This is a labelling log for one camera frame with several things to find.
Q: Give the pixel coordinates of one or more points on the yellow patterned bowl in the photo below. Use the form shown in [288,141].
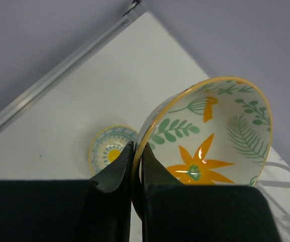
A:
[108,145]

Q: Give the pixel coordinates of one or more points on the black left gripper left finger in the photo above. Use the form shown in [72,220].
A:
[95,209]

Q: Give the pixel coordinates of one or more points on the blue zigzag patterned bowl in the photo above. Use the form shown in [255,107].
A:
[218,131]

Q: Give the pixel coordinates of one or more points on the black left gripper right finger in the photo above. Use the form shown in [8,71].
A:
[176,212]

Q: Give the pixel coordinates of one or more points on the white wire dish rack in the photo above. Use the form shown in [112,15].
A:
[274,184]

